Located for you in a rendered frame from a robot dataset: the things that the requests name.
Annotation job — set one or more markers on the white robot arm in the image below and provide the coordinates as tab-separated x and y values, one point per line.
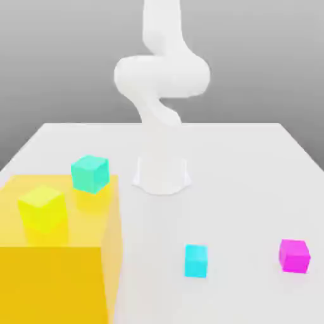
162	76

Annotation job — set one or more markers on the small turquoise cube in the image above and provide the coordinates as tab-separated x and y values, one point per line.
89	174

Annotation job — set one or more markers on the small cyan cube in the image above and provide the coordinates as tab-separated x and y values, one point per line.
196	261

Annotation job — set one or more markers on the small yellow cube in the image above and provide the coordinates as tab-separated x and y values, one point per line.
43	210

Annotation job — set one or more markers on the small magenta cube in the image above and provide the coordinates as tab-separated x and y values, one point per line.
295	257

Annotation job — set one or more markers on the large orange box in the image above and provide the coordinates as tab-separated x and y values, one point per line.
50	283

